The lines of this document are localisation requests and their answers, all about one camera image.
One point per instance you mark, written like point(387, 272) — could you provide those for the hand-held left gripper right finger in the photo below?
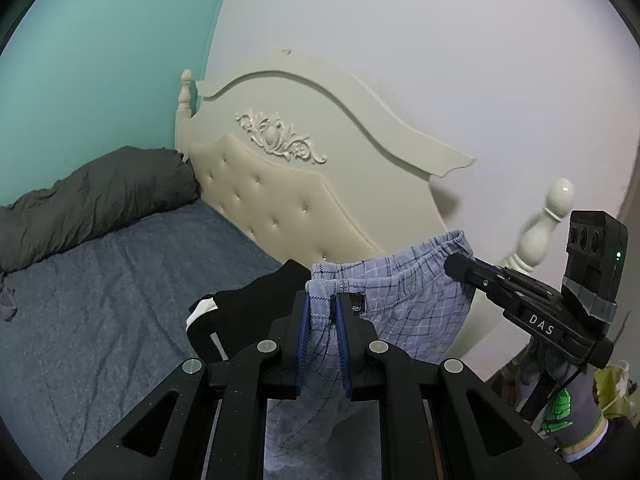
point(344, 350)

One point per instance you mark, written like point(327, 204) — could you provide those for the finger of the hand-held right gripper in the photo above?
point(520, 279)
point(465, 267)

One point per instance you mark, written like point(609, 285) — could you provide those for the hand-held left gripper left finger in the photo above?
point(299, 345)

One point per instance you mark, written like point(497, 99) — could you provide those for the blue plaid shorts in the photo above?
point(400, 300)

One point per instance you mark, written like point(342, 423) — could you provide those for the person's right forearm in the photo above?
point(615, 452)

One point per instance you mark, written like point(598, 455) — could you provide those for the person's right hand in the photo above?
point(580, 410)

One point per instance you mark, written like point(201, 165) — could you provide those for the cream bedpost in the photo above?
point(186, 100)
point(537, 240)

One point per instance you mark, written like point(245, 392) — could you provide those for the yellow plastic bag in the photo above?
point(615, 390)

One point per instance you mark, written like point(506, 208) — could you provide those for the cream tufted headboard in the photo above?
point(300, 210)

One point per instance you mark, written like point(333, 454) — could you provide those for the blue patterned bed sheet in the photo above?
point(100, 310)

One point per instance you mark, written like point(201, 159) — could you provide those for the dark grey duvet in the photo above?
point(90, 195)

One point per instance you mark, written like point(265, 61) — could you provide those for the dark grey crumpled garment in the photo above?
point(7, 300)

